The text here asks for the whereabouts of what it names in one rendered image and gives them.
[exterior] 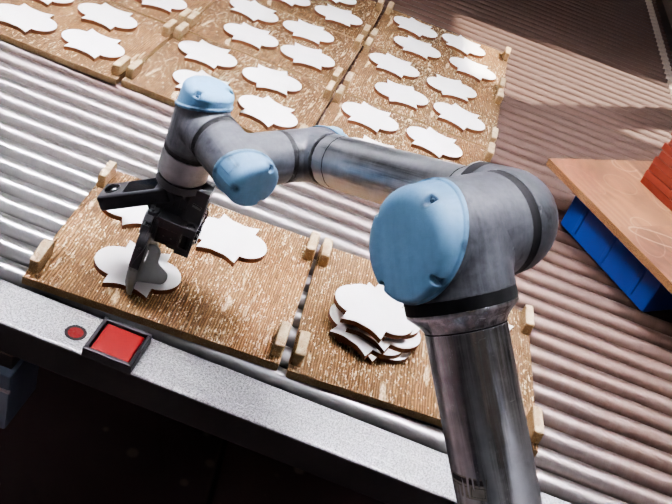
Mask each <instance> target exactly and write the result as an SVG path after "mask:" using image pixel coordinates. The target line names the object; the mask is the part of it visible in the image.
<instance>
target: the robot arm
mask: <svg viewBox="0 0 672 504"><path fill-rule="evenodd" d="M233 103H234V92H233V91H232V89H231V88H230V87H229V86H228V85H227V84H226V83H224V82H223V81H221V80H219V79H216V78H214V77H210V76H205V75H202V76H200V75H195V76H191V77H189V78H187V79H186V80H185V81H184V82H183V84H182V87H181V90H180V92H179V95H178V98H177V99H176V100H175V108H174V111H173V114H172V118H171V121H170V125H169V128H168V131H167V135H166V138H165V142H164V144H163V148H162V151H161V155H160V158H159V161H158V170H157V173H156V178H150V179H142V180H134V181H127V182H119V183H111V184H107V185H106V186H105V187H104V189H103V190H102V191H101V193H100V194H99V195H98V196H97V201H98V204H99V207H100V209H101V210H103V211H104V210H112V209H121V208H129V207H137V206H145V205H147V206H148V209H147V211H146V213H145V215H144V218H143V221H142V224H141V227H140V230H139V233H140V234H139V237H138V239H137V242H136V244H135V247H134V250H133V253H132V256H131V260H130V263H129V267H128V270H127V274H126V279H125V285H126V292H127V294H128V295H131V294H132V291H133V289H134V286H135V283H136V282H145V283H152V284H163V283H165V282H166V280H167V277H168V275H167V273H166V271H165V270H164V269H163V268H162V267H161V266H160V265H159V258H160V255H161V250H160V248H159V247H158V245H159V243H161V244H163V245H165V247H167V248H170V249H172V250H174V252H173V253H176V254H178V255H181V256H183V257H185V258H188V255H189V252H190V249H191V247H192V245H194V244H196V242H197V240H198V239H199V237H200V235H201V232H202V227H203V225H204V223H205V220H206V219H207V217H208V214H209V212H208V210H209V208H207V207H208V204H209V201H210V198H211V196H212V194H213V192H214V190H215V187H216V186H217V187H218V188H219V189H220V190H221V191H222V192H223V193H225V194H226V195H227V196H228V198H229V199H230V200H231V201H232V202H233V203H235V204H237V205H239V206H253V205H256V204H257V203H258V201H260V200H265V199H266V198H267V197H269V196H270V194H271V193H272V192H273V191H274V189H275V187H276V185H280V184H286V183H293V182H300V181H309V182H312V183H315V184H318V185H322V186H325V187H328V188H331V189H334V190H337V191H340V192H343V193H346V194H349V195H352V196H355V197H359V198H362V199H365V200H368V201H371V202H374V203H377V204H380V205H381V206H380V210H379V212H378V213H377V214H376V215H375V217H374V220H373V223H372V227H371V231H370V239H369V253H370V261H371V266H372V269H373V272H374V275H375V277H376V280H377V282H378V283H379V284H380V285H384V292H385V293H386V294H387V295H388V296H390V297H391V298H392V299H394V300H396V301H398V302H401V303H403V305H404V310H405V315H406V319H407V320H408V321H410V322H411V323H413V324H414V325H416V326H417V327H418V328H420V329H421V330H422V331H423V333H424V335H425V341H426V346H427V351H428V356H429V361H430V366H431V372H432V377H433V382H434V387H435V392H436V398H437V403H438V408H439V413H440V418H441V423H442V429H443V434H444V439H445V444H446V449H447V455H448V460H449V465H450V470H451V475H452V480H453V486H454V491H455V496H456V501H457V504H543V503H542V498H541V492H540V487H539V482H538V477H537V471H536V466H535V461H534V456H533V450H532V445H531V440H530V435H529V429H528V424H527V419H526V414H525V408H524V403H523V398H522V393H521V387H520V382H519V377H518V372H517V366H516V361H515V356H514V351H513V345H512V340H511V335H510V330H509V324H508V315H509V313H510V312H511V310H512V309H513V307H514V306H515V304H516V303H517V301H518V300H519V295H518V290H517V285H516V279H515V275H516V274H519V273H522V272H524V271H526V270H528V269H530V268H532V267H533V266H535V265H536V264H538V263H539V262H540V261H541V260H542V259H543V258H544V257H545V256H546V255H547V253H548V252H549V250H550V249H551V247H552V245H553V243H554V241H555V238H556V236H557V230H558V225H559V220H558V209H557V205H556V202H555V199H554V197H553V195H552V194H551V192H550V190H549V189H548V187H547V186H546V185H545V184H544V183H543V182H542V181H541V180H540V179H538V178H537V177H536V176H534V175H532V174H531V173H529V172H527V171H524V170H521V169H517V168H513V167H508V166H503V165H498V164H494V163H490V162H485V161H476V162H473V163H471V164H469V165H467V166H465V165H461V164H456V163H452V162H448V161H444V160H440V159H436V158H432V157H428V156H424V155H420V154H416V153H412V152H407V151H403V150H399V149H395V148H391V147H387V146H383V145H379V144H375V143H371V142H367V141H363V140H359V139H354V138H350V137H348V136H347V135H346V134H345V133H344V132H343V130H342V129H340V128H338V127H335V126H324V125H316V126H312V127H309V128H299V129H288V130H277V131H266V132H256V133H247V132H245V131H244V130H243V128H242V127H241V126H240V125H239V124H238V123H237V122H236V120H235V119H234V118H233V117H232V116H231V111H232V110H233V108H234V107H233ZM209 175H210V176H211V178H212V179H213V181H214V182H211V181H209V180H208V177H209ZM148 250H149V252H148ZM147 252H148V254H147ZM146 255H147V257H146ZM145 257H146V260H145V261H144V259H145Z"/></svg>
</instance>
